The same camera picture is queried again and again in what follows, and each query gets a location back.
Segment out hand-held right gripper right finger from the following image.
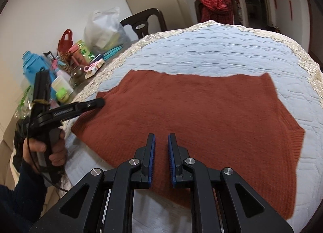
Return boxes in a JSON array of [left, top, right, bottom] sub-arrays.
[[168, 133, 294, 233]]

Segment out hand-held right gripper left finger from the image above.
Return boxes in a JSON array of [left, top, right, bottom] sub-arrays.
[[29, 133, 155, 233]]

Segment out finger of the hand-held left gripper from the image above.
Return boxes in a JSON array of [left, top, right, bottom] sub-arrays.
[[73, 97, 105, 117]]

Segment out rust red knit sweater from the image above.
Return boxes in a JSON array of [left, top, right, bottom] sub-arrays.
[[71, 70, 305, 219]]

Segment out person's left forearm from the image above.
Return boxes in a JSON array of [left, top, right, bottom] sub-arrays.
[[0, 161, 48, 231]]

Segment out person's left hand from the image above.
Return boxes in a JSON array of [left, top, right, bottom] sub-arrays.
[[22, 130, 66, 171]]

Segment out clear plastic bag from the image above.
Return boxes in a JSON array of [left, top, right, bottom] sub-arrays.
[[14, 85, 34, 122]]

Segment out glass jar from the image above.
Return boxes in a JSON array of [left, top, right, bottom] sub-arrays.
[[69, 67, 86, 87]]

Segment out box with pink ribbon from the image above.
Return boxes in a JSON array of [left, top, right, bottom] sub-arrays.
[[84, 58, 106, 79]]

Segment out white plastic box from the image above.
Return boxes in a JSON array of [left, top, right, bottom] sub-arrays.
[[52, 75, 71, 95]]

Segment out red jar with pink lid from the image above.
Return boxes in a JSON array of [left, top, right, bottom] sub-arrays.
[[68, 45, 86, 66]]

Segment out blue water bottle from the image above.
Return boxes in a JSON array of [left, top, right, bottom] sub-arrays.
[[21, 51, 57, 100]]

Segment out green floral tin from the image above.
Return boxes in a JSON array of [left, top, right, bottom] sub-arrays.
[[74, 40, 95, 61]]

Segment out teal plastic hangers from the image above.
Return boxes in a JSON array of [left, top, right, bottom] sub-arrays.
[[101, 44, 124, 61]]

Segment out red gift bag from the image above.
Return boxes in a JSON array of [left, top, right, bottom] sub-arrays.
[[58, 29, 74, 52]]

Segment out white plastic bag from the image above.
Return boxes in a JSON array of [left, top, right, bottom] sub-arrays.
[[84, 7, 129, 55]]

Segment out dark wooden chair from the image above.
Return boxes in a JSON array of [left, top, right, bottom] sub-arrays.
[[119, 8, 168, 39], [194, 0, 239, 25]]

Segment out light blue quilted blanket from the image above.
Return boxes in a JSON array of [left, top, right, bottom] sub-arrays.
[[58, 20, 323, 233]]

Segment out red checkered garment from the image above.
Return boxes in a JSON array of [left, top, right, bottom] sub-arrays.
[[197, 0, 235, 25]]

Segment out shelf rack with small items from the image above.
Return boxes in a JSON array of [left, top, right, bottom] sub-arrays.
[[235, 0, 243, 25]]

